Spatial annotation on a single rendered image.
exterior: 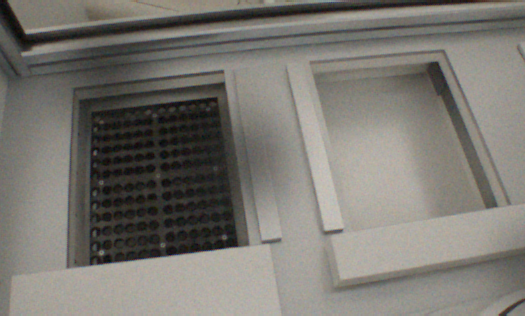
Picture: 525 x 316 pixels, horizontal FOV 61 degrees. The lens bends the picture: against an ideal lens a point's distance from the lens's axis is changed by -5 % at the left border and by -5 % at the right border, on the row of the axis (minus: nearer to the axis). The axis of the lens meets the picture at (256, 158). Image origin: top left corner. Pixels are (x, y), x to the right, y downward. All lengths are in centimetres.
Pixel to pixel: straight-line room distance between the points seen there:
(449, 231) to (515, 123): 22
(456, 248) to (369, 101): 33
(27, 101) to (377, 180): 49
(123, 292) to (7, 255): 14
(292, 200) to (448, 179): 29
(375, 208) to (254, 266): 25
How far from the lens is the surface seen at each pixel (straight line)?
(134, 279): 50
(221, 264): 49
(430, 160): 74
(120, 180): 61
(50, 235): 55
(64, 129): 61
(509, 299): 36
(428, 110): 79
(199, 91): 74
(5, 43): 64
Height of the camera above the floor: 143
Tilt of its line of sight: 62 degrees down
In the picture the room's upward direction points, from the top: 3 degrees clockwise
